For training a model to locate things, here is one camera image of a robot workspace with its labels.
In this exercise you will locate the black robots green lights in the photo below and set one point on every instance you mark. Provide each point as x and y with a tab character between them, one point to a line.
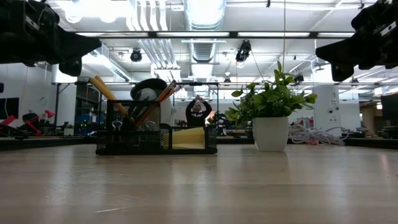
82	124

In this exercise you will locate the black overhead beam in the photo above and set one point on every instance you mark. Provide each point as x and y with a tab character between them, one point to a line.
149	34

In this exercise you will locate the black mesh desk organizer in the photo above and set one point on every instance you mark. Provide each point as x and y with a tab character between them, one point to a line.
133	140

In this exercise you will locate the black aluminium table frame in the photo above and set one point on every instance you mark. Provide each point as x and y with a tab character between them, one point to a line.
46	143

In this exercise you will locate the black binder clip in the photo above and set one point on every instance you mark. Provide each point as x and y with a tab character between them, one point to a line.
117	125
151	125

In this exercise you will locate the silver ventilation duct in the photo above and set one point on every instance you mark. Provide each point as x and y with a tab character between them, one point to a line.
203	18

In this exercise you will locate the black pen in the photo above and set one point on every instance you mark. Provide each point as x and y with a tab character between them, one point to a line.
133	112
143	109

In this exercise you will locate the white desk lamp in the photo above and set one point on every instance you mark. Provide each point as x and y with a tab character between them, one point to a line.
149	88

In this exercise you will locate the yellow sticky note pad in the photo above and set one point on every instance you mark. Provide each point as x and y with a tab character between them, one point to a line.
188	137

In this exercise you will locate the black shelf frame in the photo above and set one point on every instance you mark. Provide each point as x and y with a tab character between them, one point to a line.
196	83

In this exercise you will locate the potted green plant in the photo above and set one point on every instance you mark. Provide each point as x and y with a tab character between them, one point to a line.
270	130

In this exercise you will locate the white pillar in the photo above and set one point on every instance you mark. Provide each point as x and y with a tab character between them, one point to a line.
326	109

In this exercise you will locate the person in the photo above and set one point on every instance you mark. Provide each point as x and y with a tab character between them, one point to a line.
198	116

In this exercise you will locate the black metal rack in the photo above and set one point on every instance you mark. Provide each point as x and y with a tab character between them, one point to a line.
57	105

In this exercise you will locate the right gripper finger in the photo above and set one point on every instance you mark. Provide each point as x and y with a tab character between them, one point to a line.
340	45
342	57

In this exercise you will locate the black ceiling spotlight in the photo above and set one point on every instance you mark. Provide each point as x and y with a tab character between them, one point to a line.
243	51
136	56

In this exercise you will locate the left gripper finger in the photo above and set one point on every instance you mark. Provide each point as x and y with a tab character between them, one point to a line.
82	53
77	42

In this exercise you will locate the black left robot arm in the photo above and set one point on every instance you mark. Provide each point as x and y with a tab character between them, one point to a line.
9	31

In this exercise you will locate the black wall monitor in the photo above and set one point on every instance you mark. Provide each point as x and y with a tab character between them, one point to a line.
8	108

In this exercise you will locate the pink red robot arm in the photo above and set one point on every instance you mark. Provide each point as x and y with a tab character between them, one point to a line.
49	113

